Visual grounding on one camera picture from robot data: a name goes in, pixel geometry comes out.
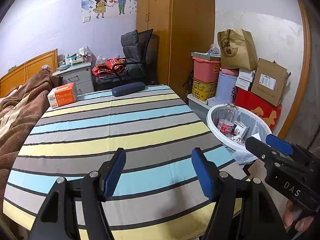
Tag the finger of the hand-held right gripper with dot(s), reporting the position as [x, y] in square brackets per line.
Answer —
[262, 151]
[280, 145]

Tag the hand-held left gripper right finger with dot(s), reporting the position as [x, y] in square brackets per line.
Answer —
[202, 175]

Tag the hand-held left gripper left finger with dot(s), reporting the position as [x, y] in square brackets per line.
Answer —
[115, 175]

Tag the patterned paper cup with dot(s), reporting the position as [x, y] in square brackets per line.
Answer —
[237, 140]

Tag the white labelled cup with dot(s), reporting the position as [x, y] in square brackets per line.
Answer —
[240, 127]

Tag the red labelled container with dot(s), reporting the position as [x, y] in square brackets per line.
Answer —
[225, 128]

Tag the white trash bin with liner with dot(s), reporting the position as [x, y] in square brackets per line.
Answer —
[212, 127]

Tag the clear plastic bottle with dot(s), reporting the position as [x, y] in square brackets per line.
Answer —
[231, 111]

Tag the person's right hand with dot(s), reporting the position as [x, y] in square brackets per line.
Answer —
[287, 217]

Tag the striped tablecloth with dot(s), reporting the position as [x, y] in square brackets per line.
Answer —
[125, 130]

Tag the red gift box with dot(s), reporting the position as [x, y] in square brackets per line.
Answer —
[250, 102]

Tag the cardboard box with label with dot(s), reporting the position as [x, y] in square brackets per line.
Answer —
[270, 82]

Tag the grey plastic storage box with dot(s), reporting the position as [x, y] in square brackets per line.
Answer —
[197, 105]

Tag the lavender cylindrical box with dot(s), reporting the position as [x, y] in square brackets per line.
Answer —
[225, 90]

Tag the stack of white boxes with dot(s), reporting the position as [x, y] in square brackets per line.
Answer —
[245, 80]

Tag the yellow patterned box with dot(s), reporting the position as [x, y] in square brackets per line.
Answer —
[203, 90]

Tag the pink round lid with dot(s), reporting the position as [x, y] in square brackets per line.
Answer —
[230, 71]

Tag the blue glasses case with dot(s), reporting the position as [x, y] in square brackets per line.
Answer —
[128, 89]

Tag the black folded umbrella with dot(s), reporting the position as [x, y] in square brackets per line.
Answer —
[187, 82]

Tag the orange cardboard box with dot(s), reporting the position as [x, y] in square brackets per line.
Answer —
[63, 96]

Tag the pink storage box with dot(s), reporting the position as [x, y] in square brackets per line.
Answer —
[206, 71]

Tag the brown paper bag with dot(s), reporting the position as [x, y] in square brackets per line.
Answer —
[237, 50]

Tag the grey drawer cabinet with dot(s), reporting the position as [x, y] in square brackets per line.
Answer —
[75, 78]

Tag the red patterned bag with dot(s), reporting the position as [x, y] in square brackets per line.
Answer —
[107, 66]

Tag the striped flat box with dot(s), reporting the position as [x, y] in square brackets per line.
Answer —
[205, 56]

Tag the brown blanket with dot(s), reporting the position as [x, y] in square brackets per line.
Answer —
[17, 120]

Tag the clear plastic bag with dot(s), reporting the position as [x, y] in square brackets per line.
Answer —
[214, 48]

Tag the white plastic bag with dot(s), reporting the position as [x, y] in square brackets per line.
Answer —
[100, 60]

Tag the pile of small boxes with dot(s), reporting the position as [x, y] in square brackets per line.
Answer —
[73, 58]

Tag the black chair with grey cushion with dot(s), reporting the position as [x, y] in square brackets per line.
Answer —
[137, 52]

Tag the wooden headboard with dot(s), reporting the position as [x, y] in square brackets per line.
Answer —
[32, 67]

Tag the tall wooden wardrobe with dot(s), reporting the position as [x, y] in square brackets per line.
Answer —
[190, 30]

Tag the wooden door frame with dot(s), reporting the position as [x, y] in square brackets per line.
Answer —
[303, 55]

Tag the white wall switch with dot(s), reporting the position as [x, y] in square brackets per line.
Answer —
[87, 19]

